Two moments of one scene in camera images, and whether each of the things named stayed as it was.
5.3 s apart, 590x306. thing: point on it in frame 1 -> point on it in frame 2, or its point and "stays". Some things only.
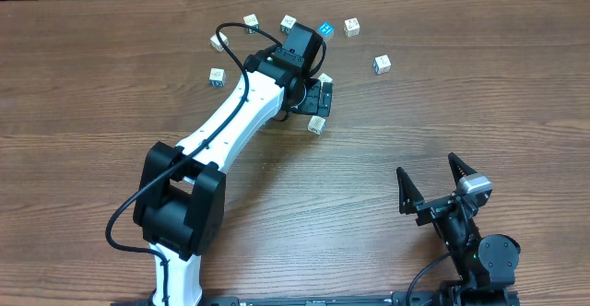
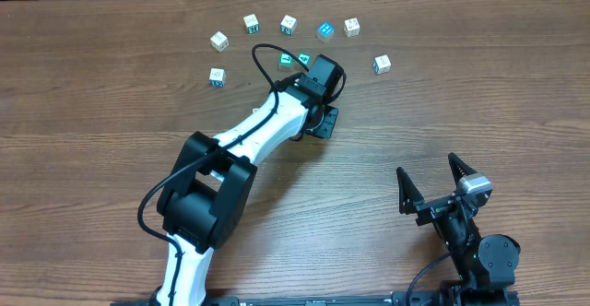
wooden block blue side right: (382, 64) stays
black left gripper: (318, 99) -> (325, 124)
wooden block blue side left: (218, 77) stays
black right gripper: (439, 205) stays
